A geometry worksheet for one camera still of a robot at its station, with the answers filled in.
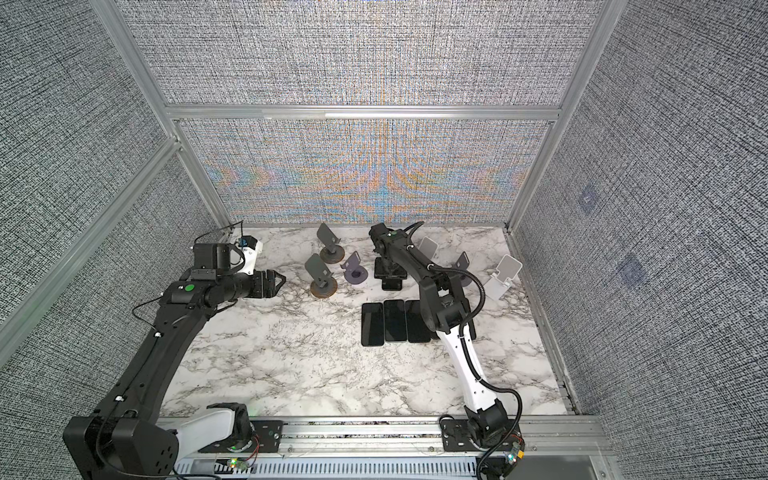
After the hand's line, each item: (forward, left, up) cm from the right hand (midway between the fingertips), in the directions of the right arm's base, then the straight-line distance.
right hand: (390, 274), depth 106 cm
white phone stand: (-3, -38, -1) cm, 38 cm away
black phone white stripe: (-1, -1, -4) cm, 5 cm away
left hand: (-17, +31, +22) cm, 42 cm away
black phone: (-19, +6, 0) cm, 20 cm away
